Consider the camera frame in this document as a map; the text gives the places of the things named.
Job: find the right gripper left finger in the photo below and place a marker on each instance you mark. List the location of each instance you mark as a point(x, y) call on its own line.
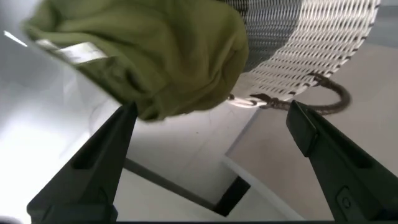
point(84, 180)

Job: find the green printed t-shirt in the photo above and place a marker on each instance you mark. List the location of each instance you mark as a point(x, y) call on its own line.
point(161, 56)

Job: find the white laundry basket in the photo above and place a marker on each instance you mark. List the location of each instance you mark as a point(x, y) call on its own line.
point(311, 46)

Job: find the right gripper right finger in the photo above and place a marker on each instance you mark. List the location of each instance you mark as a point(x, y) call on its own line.
point(348, 177)

